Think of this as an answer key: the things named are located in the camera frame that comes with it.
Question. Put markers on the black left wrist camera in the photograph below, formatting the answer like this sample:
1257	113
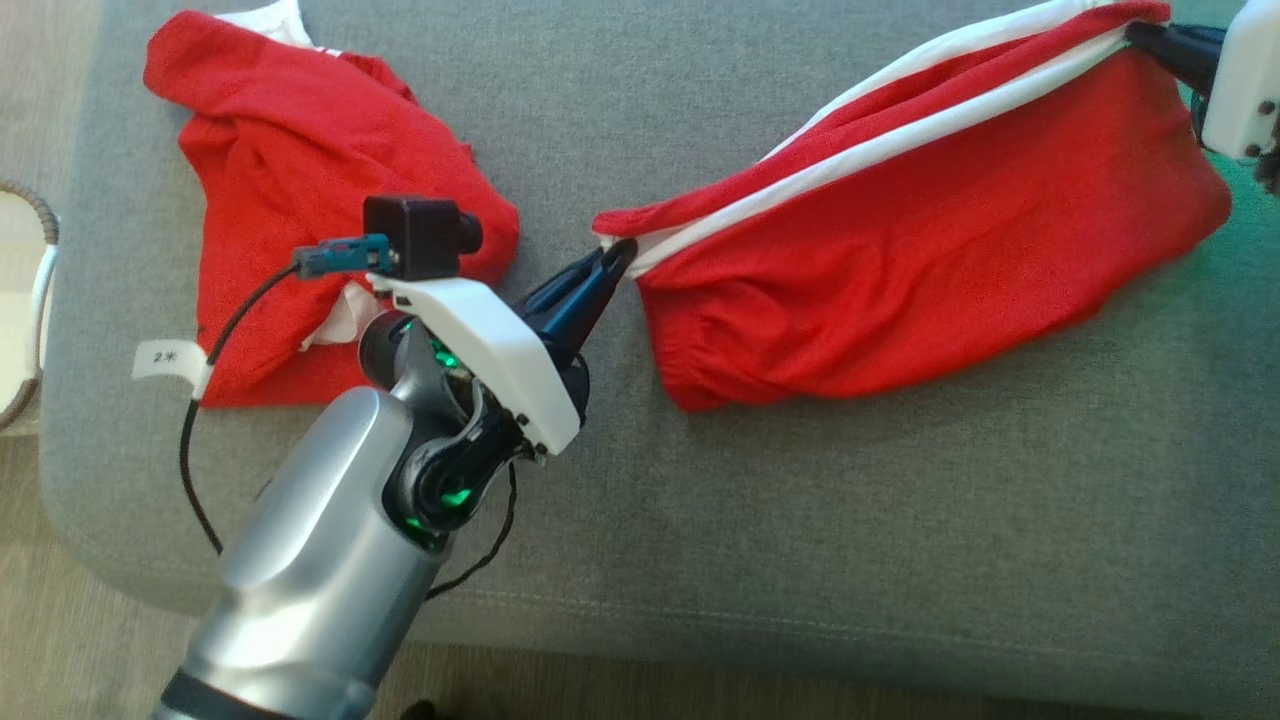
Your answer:
415	235

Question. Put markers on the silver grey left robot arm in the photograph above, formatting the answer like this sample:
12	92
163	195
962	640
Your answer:
300	560

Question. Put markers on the red shorts with white stripes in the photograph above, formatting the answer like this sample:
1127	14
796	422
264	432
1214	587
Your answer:
900	270

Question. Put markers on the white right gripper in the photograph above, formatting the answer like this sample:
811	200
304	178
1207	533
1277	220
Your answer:
1245	80

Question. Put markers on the grey sofa seat cushion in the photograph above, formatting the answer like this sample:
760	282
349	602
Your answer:
800	520

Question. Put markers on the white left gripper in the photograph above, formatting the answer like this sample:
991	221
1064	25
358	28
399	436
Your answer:
480	330

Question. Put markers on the woven laundry basket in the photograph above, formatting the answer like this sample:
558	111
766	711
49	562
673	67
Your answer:
20	330

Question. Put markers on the red jersey shirt white sleeves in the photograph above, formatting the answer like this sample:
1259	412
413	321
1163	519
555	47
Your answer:
300	150

